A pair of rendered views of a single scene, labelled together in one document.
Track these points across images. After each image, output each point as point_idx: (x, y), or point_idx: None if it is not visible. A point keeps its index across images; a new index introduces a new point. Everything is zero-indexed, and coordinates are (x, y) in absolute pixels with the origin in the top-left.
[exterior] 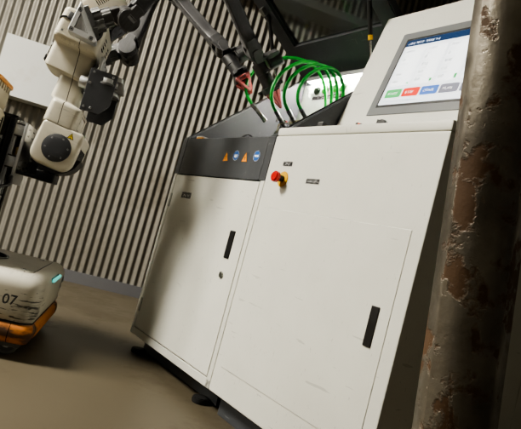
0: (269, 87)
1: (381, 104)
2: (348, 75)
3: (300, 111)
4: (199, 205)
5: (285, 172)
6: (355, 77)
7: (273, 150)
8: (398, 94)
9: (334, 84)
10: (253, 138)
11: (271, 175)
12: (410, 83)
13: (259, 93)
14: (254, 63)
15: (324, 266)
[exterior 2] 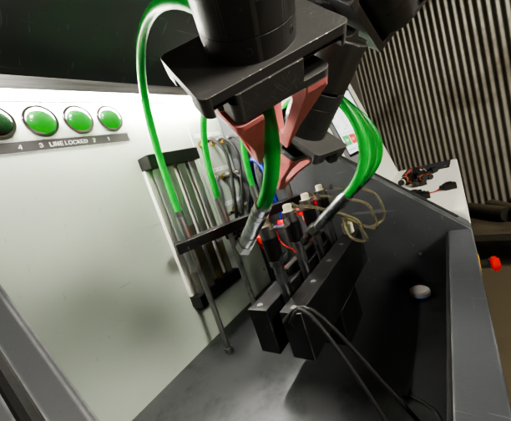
0: (327, 133)
1: (351, 152)
2: (129, 93)
3: (368, 180)
4: None
5: (478, 254)
6: (132, 100)
7: None
8: (350, 140)
9: (78, 110)
10: (477, 251)
11: (500, 265)
12: (347, 129)
13: (327, 154)
14: (373, 39)
15: None
